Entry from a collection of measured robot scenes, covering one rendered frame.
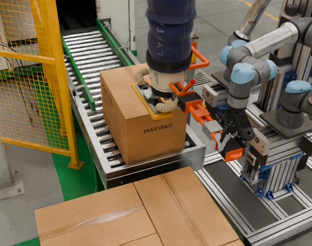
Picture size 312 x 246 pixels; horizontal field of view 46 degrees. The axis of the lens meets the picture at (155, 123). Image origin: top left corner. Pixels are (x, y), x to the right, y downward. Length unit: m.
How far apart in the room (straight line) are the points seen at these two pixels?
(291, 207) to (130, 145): 1.23
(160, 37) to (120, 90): 0.77
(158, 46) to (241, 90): 0.57
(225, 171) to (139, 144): 0.88
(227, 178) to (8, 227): 1.65
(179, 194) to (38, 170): 1.45
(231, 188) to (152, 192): 0.76
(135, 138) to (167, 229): 0.57
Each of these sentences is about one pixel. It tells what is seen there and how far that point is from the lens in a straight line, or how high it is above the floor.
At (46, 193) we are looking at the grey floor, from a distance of 3.09.
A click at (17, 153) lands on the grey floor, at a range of 3.50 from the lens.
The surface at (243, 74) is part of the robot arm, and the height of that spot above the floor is 1.61.
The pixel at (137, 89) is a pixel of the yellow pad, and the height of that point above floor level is 1.16.
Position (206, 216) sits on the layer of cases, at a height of 0.54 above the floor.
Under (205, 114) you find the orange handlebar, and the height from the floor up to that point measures 1.28.
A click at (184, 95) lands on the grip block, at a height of 1.29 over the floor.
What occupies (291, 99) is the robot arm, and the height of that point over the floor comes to 1.20.
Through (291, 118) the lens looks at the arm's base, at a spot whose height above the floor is 1.09.
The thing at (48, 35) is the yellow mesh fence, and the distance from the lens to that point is 3.09.
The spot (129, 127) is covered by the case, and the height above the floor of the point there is 0.88.
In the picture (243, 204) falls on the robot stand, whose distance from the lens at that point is 2.73.
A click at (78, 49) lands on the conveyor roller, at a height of 0.55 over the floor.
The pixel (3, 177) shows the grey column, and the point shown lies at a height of 0.13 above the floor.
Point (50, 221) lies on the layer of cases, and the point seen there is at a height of 0.54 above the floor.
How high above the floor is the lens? 2.23
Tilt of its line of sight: 37 degrees down
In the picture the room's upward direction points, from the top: 1 degrees clockwise
